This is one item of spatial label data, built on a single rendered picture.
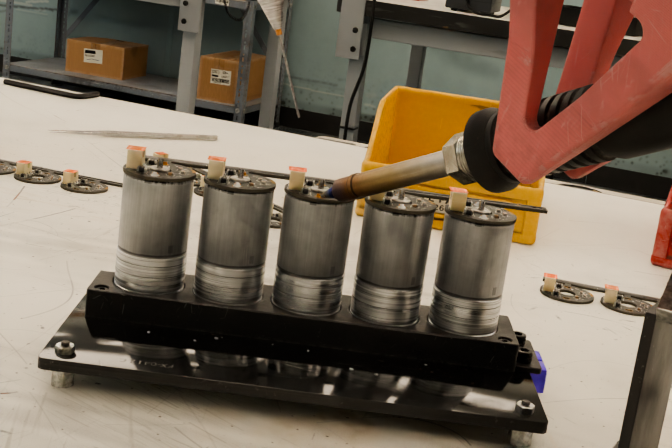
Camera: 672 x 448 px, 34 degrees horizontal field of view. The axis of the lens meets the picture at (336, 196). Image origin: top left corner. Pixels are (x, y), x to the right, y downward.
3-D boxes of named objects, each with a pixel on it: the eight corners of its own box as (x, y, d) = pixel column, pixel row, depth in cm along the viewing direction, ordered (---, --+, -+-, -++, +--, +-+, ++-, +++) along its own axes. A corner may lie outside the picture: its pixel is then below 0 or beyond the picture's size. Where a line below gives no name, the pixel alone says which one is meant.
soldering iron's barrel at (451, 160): (326, 216, 36) (477, 179, 31) (318, 169, 36) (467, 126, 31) (357, 212, 37) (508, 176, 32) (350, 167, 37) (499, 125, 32)
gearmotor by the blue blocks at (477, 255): (496, 364, 38) (521, 222, 37) (426, 355, 38) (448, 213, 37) (488, 338, 40) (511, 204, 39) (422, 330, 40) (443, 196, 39)
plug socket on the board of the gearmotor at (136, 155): (147, 171, 37) (149, 152, 37) (122, 167, 37) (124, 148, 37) (152, 166, 38) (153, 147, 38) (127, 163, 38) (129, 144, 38)
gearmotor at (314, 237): (336, 343, 38) (355, 200, 37) (265, 334, 38) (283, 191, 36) (337, 319, 40) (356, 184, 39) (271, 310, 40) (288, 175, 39)
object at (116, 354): (512, 367, 41) (517, 338, 41) (543, 455, 34) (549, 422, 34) (90, 312, 41) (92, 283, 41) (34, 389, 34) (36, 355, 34)
